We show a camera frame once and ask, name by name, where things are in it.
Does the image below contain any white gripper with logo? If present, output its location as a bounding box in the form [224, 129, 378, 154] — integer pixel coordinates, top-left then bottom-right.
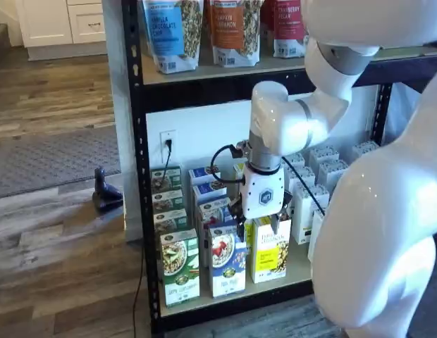
[228, 163, 294, 243]

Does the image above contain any blue and white oatmeal box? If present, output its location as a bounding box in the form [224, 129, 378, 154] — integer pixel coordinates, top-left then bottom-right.
[207, 223, 248, 299]
[196, 196, 234, 268]
[188, 167, 223, 188]
[192, 182, 228, 204]

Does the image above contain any yellow purely elizabeth box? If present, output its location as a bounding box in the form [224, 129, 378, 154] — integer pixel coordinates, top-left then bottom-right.
[251, 215, 293, 284]
[233, 162, 248, 187]

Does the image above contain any green oatmeal box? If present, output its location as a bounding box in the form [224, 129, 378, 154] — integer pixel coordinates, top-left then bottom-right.
[159, 228, 201, 308]
[149, 166, 183, 194]
[151, 189, 186, 213]
[153, 208, 189, 235]

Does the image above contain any black metal shelf rack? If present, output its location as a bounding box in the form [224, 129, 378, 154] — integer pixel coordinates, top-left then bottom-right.
[121, 0, 437, 323]

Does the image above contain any white carton with patterned top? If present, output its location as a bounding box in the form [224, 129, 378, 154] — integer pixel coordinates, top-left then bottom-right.
[308, 145, 340, 167]
[291, 183, 331, 246]
[352, 139, 381, 160]
[307, 207, 322, 263]
[284, 153, 306, 170]
[316, 160, 350, 193]
[287, 165, 315, 189]

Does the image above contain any dark seal figurine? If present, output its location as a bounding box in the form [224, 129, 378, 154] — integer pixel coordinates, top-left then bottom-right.
[93, 167, 123, 213]

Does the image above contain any orange purely elizabeth granola bag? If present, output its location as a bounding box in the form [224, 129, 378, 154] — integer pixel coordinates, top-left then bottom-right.
[208, 0, 265, 68]

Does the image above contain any red purely elizabeth granola bag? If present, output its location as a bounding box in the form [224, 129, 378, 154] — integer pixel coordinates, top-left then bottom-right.
[273, 0, 310, 59]
[259, 0, 276, 40]

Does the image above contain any blue purely elizabeth granola bag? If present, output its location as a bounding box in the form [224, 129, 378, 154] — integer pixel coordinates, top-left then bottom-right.
[140, 0, 205, 75]

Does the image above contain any grey floor rug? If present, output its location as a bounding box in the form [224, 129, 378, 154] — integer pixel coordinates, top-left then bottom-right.
[0, 125, 121, 201]

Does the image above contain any white cabinet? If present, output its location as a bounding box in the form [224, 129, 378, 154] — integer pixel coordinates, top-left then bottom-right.
[17, 0, 107, 61]

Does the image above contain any long black robot cable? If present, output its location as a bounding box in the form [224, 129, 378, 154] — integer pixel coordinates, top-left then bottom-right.
[281, 156, 327, 216]

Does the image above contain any looped black gripper cable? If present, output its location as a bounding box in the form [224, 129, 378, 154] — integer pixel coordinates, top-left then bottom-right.
[210, 142, 248, 186]

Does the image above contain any white wall outlet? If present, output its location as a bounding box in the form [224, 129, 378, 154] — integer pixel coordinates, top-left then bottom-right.
[159, 130, 177, 163]

